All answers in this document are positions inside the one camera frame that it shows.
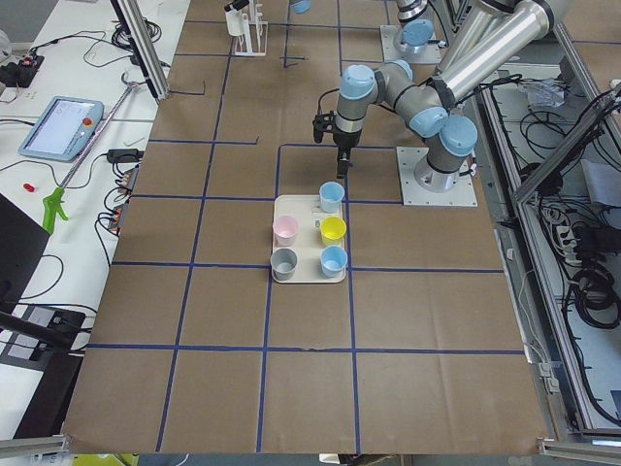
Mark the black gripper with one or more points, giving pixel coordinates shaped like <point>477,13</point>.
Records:
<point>346,140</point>

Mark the light blue plastic cup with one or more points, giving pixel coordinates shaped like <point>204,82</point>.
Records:
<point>330,197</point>
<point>333,261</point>

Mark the pale green plastic cup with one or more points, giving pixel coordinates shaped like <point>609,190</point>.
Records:
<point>235,22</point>

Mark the yellow plastic cup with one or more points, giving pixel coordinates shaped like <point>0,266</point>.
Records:
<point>332,231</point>

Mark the pink plastic cup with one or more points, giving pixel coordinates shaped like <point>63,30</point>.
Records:
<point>285,230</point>

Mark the grey plastic cup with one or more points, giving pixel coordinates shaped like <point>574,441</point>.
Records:
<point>283,263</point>

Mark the cream rabbit print tray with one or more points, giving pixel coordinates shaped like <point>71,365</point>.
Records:
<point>308,245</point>

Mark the blue teach pendant tablet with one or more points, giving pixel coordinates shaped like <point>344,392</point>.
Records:
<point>63,129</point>

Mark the white wire cup rack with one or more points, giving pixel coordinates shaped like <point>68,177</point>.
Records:
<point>254,41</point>

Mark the aluminium frame post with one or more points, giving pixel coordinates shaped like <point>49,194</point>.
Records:
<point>133,24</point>

